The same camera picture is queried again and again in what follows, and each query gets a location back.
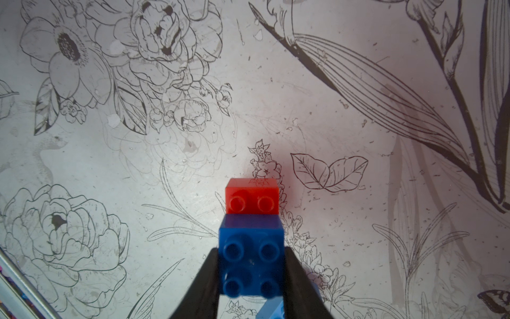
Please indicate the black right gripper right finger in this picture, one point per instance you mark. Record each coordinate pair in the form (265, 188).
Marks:
(294, 273)

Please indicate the long red lego brick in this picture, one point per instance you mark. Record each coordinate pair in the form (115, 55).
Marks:
(252, 196)

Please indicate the long blue lego brick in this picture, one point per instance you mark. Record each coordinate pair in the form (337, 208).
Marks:
(275, 309)

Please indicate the small blue lego brick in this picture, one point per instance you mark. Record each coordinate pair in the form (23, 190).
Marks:
(251, 256)

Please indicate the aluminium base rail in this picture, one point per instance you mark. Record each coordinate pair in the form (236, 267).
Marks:
(20, 295)

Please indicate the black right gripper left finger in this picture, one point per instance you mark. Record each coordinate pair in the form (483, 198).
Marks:
(202, 298)

